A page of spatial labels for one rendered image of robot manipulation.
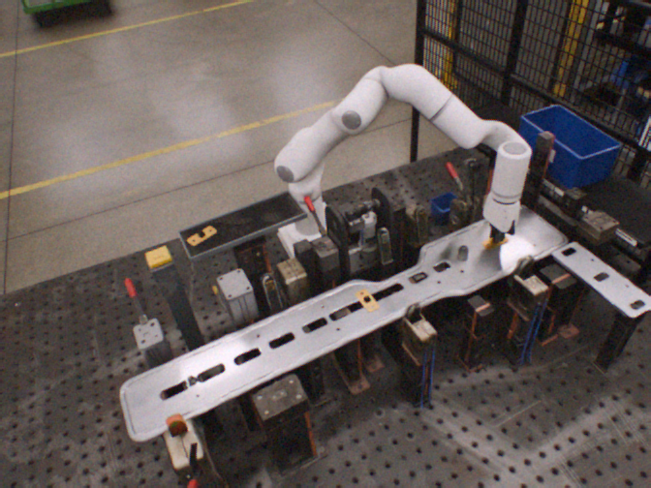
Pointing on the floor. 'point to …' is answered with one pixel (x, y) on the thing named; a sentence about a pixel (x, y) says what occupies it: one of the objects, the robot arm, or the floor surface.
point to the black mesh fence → (540, 76)
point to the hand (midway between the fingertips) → (497, 234)
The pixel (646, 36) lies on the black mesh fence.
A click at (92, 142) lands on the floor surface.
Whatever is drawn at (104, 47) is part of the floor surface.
